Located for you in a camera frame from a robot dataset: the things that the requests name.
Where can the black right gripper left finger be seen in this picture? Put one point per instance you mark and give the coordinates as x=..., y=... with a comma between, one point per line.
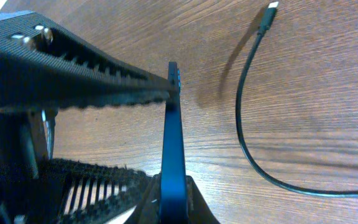
x=70, y=192

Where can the blue Galaxy smartphone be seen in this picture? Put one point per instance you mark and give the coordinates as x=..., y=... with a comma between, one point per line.
x=173, y=192

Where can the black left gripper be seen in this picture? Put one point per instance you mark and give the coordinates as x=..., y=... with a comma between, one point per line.
x=43, y=65

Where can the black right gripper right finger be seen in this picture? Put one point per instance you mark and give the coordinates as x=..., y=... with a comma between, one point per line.
x=198, y=210

